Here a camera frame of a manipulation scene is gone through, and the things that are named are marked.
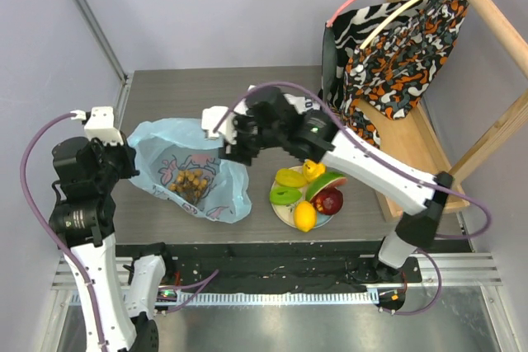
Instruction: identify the light blue plastic bag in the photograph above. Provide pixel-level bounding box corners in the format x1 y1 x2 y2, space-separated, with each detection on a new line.
128 118 252 223

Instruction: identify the yellow fake banana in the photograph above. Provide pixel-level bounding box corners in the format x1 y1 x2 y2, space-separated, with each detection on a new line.
275 168 309 189

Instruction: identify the yellow fake pear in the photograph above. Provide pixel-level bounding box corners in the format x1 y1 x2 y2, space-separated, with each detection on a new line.
302 159 326 183

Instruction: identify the orange watermelon slice fake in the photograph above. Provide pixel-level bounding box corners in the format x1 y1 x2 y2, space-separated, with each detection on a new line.
304 171 347 202

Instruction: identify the red fake apple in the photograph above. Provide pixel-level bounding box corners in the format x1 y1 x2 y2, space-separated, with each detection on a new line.
311 187 344 215

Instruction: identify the yellow fake lemon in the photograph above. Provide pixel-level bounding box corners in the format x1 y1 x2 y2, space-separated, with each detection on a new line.
293 200 317 232

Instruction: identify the green fake fruit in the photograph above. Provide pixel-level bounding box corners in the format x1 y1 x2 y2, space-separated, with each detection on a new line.
269 185 302 206

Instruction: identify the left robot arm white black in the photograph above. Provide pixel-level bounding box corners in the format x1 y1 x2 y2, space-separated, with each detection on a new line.
49 137 176 351

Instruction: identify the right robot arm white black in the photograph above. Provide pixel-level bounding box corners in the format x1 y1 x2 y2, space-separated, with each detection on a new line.
201 83 452 282

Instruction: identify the white jersey with navy trim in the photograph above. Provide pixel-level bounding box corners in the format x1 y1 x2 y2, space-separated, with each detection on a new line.
234 82 335 125

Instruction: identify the cream and blue plate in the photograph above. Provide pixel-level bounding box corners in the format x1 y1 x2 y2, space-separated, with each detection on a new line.
271 185 333 229

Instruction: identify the zebra print garment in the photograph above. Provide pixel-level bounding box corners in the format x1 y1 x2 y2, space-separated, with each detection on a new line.
319 2 402 110

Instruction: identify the orange camouflage print garment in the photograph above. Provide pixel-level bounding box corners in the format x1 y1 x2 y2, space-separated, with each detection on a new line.
334 0 469 148

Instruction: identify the wooden clothes rack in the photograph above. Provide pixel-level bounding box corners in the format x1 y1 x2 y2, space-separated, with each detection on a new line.
354 0 528 221

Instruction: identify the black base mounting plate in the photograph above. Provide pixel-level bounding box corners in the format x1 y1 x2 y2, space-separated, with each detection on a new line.
115 242 424 293

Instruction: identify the cream hanger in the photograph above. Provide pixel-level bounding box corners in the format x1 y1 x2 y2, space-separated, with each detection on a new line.
359 0 421 49

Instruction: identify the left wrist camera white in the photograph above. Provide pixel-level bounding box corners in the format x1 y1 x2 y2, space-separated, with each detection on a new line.
84 106 124 147

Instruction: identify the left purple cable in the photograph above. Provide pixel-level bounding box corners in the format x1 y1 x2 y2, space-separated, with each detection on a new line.
19 110 108 352

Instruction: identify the white slotted cable duct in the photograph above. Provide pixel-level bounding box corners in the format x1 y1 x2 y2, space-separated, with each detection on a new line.
72 290 380 306

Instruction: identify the aluminium frame post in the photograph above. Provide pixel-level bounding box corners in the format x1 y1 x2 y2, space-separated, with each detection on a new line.
73 0 128 85

